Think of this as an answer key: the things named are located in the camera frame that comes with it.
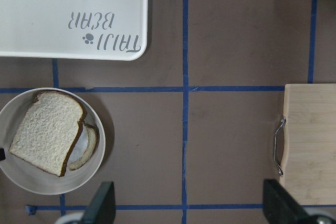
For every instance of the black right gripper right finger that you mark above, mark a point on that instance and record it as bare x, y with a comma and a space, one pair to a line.
279, 206

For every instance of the wooden cutting board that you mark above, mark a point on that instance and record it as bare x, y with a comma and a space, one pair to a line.
308, 160

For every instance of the fried egg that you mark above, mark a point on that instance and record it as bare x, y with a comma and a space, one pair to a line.
80, 147

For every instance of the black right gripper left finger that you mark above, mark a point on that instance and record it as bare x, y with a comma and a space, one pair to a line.
102, 207

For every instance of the white round plate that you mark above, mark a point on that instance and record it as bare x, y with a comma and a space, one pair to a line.
32, 178

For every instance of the bread slice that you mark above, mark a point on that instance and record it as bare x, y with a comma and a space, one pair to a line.
93, 140
49, 131

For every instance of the white rectangular bear tray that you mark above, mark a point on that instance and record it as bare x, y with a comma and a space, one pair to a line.
74, 29

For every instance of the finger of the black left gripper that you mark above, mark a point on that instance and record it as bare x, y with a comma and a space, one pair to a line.
2, 154

